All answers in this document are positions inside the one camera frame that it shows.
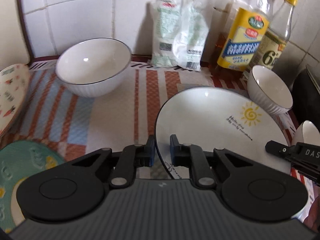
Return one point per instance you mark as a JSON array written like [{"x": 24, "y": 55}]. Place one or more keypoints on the yellow cap vinegar bottle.
[{"x": 276, "y": 37}]

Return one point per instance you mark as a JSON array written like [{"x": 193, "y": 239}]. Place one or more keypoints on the striped woven table mat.
[{"x": 72, "y": 126}]

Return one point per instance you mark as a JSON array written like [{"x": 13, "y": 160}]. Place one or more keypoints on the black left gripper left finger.
[{"x": 130, "y": 159}]

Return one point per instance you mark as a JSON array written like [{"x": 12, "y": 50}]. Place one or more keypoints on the teal egg print plate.
[{"x": 19, "y": 160}]

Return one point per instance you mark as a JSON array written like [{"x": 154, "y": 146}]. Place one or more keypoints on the black cooking pot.
[{"x": 305, "y": 93}]

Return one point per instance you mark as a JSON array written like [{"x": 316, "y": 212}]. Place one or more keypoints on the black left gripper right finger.
[{"x": 192, "y": 157}]

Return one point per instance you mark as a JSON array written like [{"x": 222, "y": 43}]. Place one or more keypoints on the white sun print plate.
[{"x": 217, "y": 118}]

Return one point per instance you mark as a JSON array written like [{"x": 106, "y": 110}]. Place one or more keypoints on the small white ribbed bowl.
[{"x": 269, "y": 91}]

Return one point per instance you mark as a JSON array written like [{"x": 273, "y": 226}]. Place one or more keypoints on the large white ribbed bowl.
[{"x": 94, "y": 67}]

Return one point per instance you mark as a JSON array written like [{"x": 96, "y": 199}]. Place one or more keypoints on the white carrot bunny plate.
[{"x": 14, "y": 85}]

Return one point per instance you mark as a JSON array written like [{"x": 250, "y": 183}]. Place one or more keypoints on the yellow label cooking wine bottle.
[{"x": 246, "y": 24}]

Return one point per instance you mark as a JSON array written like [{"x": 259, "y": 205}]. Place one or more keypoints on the white plastic seasoning bag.
[{"x": 180, "y": 30}]

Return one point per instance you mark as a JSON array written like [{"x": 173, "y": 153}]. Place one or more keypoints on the white cutting board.
[{"x": 15, "y": 46}]

